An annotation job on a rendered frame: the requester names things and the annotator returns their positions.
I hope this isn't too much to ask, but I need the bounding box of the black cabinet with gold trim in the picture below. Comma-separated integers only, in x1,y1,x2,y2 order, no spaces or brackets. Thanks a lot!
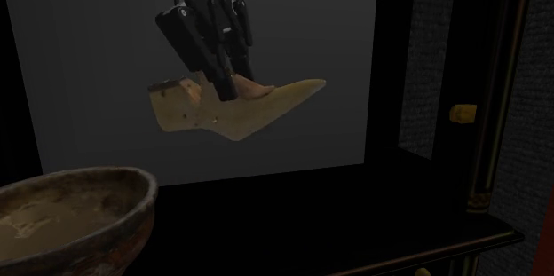
123,0,538,276

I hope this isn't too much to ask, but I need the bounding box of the brown wooden bowl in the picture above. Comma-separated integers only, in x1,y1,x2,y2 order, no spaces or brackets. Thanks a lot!
0,166,160,276

